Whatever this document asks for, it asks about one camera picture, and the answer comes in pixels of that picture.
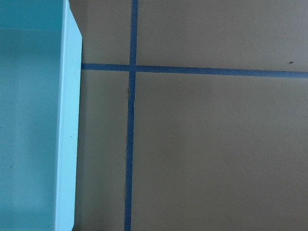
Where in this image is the light blue plastic bin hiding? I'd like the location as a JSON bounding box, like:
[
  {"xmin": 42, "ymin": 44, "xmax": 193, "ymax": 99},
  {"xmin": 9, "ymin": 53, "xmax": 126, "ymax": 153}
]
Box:
[{"xmin": 0, "ymin": 0, "xmax": 82, "ymax": 231}]

